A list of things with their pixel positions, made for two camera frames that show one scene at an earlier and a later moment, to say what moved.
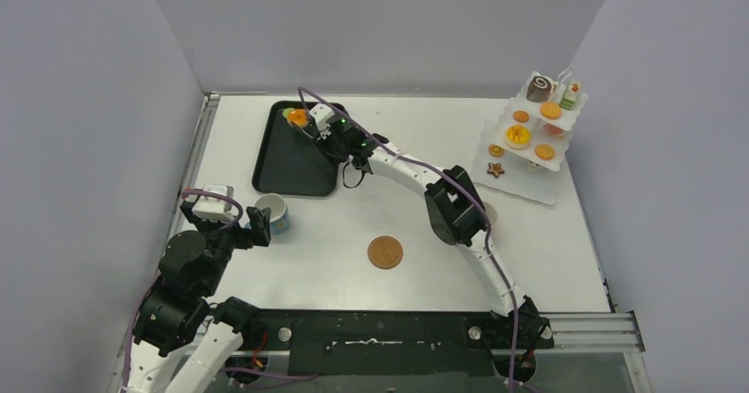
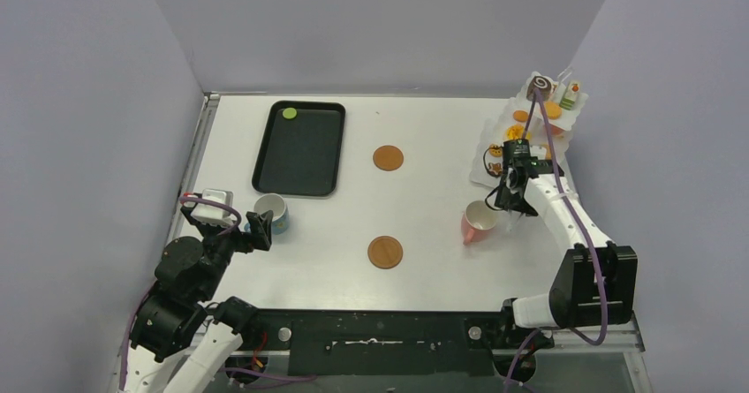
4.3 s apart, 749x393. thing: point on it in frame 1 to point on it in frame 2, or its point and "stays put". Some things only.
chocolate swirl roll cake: [540, 89] stays put
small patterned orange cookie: [495, 150] stays put
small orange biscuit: [521, 116] stays put
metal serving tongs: [305, 132] to [510, 224]
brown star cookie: [495, 170] stays put
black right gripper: [312, 122] to [514, 190]
